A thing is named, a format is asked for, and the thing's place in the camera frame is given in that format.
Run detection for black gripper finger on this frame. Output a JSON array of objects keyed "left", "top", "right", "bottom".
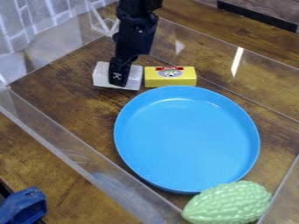
[{"left": 109, "top": 56, "right": 138, "bottom": 87}]

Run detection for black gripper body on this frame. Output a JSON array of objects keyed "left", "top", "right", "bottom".
[{"left": 114, "top": 0, "right": 163, "bottom": 65}]

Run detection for white speckled foam block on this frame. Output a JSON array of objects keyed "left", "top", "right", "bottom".
[{"left": 93, "top": 61, "right": 143, "bottom": 91}]

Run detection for yellow rectangular box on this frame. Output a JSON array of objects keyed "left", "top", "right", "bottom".
[{"left": 145, "top": 66, "right": 198, "bottom": 88}]

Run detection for blue round tray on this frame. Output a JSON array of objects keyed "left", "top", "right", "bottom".
[{"left": 114, "top": 87, "right": 261, "bottom": 194}]

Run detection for white patterned cloth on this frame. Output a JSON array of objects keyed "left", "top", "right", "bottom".
[{"left": 0, "top": 0, "right": 118, "bottom": 55}]

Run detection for green bumpy gourd toy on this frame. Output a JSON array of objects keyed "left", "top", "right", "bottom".
[{"left": 182, "top": 180, "right": 272, "bottom": 224}]

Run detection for clear acrylic enclosure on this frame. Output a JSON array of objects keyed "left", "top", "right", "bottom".
[{"left": 0, "top": 1, "right": 299, "bottom": 224}]

